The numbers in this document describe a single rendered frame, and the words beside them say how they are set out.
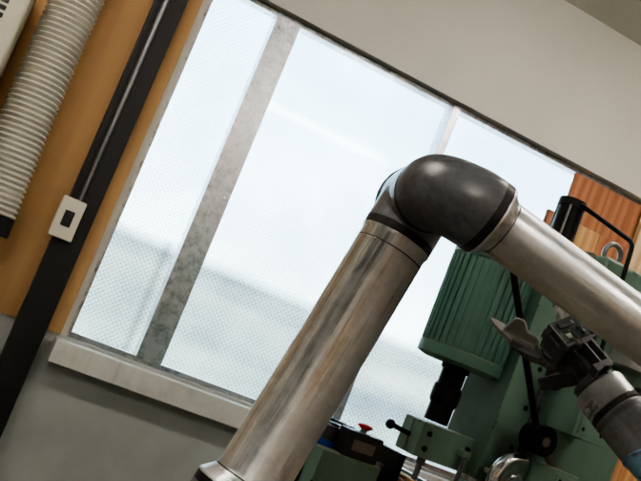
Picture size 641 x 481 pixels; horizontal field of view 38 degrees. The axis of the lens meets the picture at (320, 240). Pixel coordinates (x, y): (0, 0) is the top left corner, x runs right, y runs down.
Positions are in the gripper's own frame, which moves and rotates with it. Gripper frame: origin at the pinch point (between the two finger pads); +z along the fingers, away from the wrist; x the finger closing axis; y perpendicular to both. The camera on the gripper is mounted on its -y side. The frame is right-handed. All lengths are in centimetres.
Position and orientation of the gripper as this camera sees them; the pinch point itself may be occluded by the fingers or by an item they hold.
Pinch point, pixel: (521, 307)
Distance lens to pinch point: 170.4
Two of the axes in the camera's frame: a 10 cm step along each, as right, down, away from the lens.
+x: -8.7, 2.5, -4.3
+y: 1.5, -6.9, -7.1
